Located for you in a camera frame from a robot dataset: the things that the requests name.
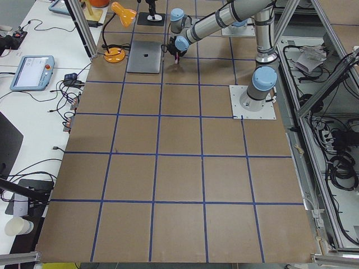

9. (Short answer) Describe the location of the pink marker pen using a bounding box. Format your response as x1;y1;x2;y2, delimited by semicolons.
174;54;180;64

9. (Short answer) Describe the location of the white paper cup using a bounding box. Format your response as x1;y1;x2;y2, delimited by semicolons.
4;217;34;236

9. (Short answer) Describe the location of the orange cylindrical container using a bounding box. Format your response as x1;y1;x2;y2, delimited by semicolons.
89;0;109;8

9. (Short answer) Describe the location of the black power adapter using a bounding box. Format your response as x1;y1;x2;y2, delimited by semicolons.
86;20;103;28

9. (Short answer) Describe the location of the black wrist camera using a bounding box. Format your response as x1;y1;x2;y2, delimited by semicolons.
160;44;170;53

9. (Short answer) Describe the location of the black mousepad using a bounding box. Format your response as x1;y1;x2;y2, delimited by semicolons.
137;12;165;26

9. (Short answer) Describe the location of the orange desk lamp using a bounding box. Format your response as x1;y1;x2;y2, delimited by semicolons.
101;1;137;63

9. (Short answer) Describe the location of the silver laptop notebook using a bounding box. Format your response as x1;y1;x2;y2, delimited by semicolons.
127;40;162;74

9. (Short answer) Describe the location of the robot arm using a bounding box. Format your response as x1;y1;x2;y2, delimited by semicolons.
166;0;278;112

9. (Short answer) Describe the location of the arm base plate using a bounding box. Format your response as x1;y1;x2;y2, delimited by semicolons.
229;85;276;120
222;24;255;38

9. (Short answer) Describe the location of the wooden stand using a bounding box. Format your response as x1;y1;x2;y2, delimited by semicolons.
84;0;103;22

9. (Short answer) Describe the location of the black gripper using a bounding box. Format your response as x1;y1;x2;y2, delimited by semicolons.
168;35;187;58
145;0;157;16

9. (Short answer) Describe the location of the blue teach pendant tablet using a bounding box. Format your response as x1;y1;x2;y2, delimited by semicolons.
10;55;55;91

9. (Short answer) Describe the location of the white computer mouse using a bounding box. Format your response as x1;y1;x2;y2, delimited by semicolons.
147;14;162;22

